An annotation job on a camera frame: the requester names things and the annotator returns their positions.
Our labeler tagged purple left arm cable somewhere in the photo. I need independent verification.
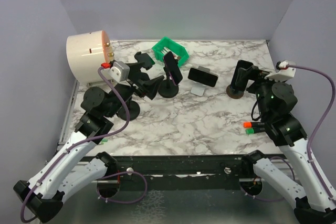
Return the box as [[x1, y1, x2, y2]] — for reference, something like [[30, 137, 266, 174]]
[[20, 66, 132, 221]]

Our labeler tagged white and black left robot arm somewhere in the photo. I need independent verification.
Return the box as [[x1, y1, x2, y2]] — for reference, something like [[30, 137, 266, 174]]
[[13, 52, 164, 223]]

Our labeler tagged green object under left arm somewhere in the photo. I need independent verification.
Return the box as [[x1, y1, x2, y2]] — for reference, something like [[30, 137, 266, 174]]
[[99, 138, 108, 145]]

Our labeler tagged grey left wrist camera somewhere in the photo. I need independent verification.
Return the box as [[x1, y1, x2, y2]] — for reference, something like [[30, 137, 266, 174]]
[[108, 61, 130, 83]]

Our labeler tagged white cylindrical drum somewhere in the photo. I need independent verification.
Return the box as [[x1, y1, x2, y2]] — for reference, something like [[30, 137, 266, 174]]
[[66, 30, 114, 84]]

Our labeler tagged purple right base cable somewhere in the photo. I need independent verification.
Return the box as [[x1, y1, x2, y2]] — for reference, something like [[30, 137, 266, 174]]
[[243, 155, 297, 203]]

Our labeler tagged green cap marker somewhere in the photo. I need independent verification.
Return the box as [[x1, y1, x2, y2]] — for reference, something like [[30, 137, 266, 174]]
[[245, 127, 265, 135]]

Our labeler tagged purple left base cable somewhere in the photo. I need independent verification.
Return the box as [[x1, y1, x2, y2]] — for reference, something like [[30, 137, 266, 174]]
[[96, 170, 148, 205]]

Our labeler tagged orange cap marker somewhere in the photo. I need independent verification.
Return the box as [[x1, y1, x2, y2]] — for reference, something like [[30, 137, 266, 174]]
[[243, 122, 265, 129]]

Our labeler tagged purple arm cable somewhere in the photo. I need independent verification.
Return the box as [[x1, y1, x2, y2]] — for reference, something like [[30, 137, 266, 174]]
[[287, 62, 336, 201], [20, 66, 132, 221]]

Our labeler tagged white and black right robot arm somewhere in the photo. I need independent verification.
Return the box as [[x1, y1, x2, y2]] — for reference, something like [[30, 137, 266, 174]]
[[235, 63, 335, 223]]

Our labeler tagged black phone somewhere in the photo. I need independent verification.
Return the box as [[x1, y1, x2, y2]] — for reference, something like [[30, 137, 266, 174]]
[[230, 60, 254, 92]]

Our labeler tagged silver folding phone stand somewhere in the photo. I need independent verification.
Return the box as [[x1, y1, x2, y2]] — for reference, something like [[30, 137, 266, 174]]
[[191, 66, 210, 97]]

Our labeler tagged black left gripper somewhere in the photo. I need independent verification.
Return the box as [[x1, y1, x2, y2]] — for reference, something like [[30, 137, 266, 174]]
[[106, 61, 164, 118]]

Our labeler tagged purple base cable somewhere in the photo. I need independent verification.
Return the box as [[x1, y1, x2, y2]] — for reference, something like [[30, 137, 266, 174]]
[[96, 170, 148, 205], [243, 155, 297, 203]]

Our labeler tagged black front phone stand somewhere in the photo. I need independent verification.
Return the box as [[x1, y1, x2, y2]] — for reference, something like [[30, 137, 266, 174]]
[[117, 98, 140, 121]]

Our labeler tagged black front mounting rail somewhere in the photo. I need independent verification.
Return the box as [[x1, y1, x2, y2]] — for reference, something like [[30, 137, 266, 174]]
[[81, 154, 274, 190]]

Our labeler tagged green plastic bin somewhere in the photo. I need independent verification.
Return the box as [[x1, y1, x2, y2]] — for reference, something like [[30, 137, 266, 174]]
[[152, 37, 190, 67]]

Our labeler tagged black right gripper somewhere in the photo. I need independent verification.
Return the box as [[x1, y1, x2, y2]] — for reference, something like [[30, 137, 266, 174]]
[[236, 64, 286, 118]]

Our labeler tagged black round base phone stand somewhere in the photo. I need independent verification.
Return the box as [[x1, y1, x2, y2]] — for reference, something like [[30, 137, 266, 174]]
[[158, 67, 179, 98]]

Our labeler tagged purple case phone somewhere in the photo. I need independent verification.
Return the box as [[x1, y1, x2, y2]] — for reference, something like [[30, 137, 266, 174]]
[[163, 51, 183, 86]]

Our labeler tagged brown base phone stand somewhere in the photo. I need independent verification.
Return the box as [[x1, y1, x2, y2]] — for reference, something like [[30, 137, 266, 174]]
[[226, 85, 244, 99]]

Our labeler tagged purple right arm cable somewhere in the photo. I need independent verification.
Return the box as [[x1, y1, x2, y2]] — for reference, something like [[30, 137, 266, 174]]
[[287, 62, 336, 201]]

